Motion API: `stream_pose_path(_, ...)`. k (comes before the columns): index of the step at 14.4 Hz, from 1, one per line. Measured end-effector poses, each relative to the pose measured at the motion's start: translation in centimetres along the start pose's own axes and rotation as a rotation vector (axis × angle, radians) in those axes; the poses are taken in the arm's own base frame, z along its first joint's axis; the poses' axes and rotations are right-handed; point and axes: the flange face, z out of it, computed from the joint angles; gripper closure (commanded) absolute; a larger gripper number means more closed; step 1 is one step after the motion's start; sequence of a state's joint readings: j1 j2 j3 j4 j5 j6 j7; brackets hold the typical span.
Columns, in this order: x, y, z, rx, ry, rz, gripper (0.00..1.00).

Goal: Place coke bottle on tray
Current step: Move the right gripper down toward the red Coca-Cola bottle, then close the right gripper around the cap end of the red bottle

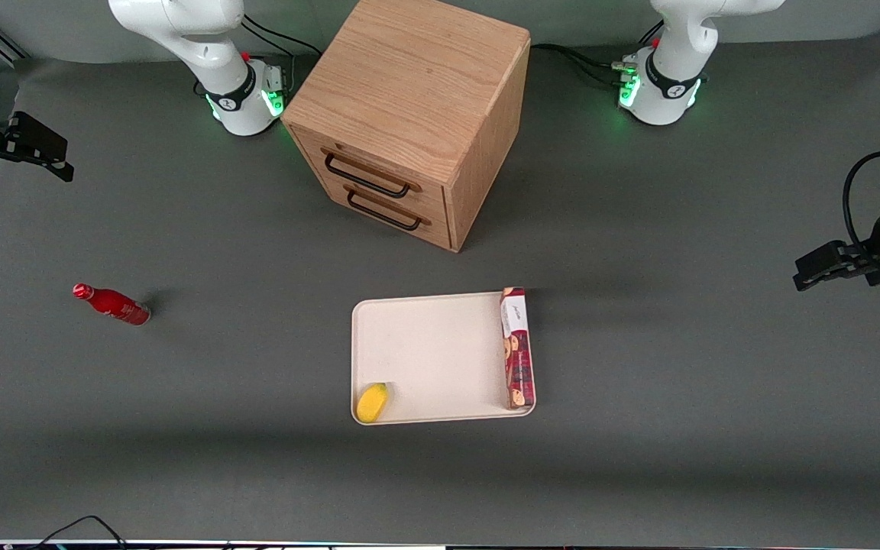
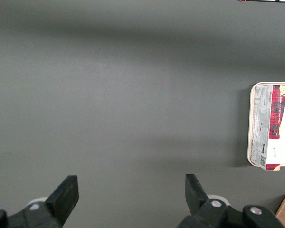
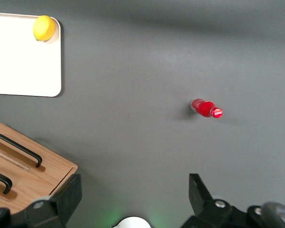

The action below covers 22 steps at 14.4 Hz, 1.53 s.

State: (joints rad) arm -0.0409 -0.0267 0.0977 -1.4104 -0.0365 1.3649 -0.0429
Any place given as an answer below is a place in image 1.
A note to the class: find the red coke bottle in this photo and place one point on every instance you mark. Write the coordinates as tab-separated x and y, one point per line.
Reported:
115	303

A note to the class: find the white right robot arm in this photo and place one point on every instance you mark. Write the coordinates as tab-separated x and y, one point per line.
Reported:
218	72

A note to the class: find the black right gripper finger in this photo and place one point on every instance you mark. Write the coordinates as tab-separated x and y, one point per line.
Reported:
39	137
35	166

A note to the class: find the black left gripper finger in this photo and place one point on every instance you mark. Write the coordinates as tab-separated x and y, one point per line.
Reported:
829	275
841	250

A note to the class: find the red cookie box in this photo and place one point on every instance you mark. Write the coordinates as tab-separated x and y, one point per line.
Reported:
518	347

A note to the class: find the yellow lemon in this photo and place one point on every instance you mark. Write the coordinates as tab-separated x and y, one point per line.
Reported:
372	402

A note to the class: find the beige plastic tray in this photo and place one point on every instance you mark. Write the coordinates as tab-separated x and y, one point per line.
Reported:
440	355

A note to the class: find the wooden two-drawer cabinet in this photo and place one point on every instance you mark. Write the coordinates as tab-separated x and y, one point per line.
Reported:
409	99

